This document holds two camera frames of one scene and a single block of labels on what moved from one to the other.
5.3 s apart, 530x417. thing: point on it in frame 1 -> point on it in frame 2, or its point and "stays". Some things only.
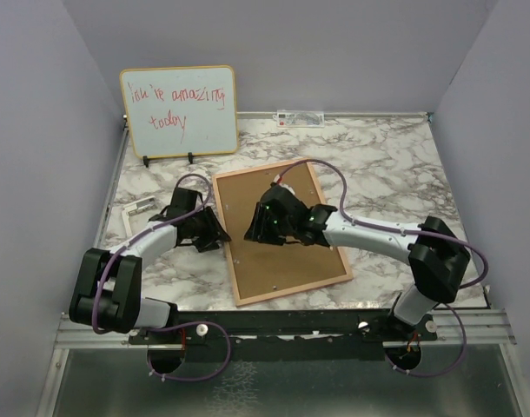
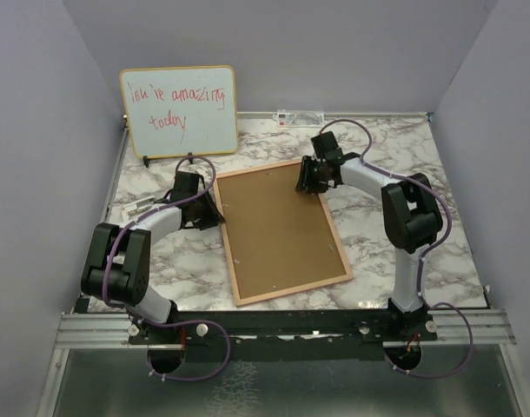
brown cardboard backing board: x=262 y=267 stays
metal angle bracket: x=143 y=205 stays
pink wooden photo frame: x=261 y=271 stays
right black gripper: x=257 y=231 -> x=305 y=180
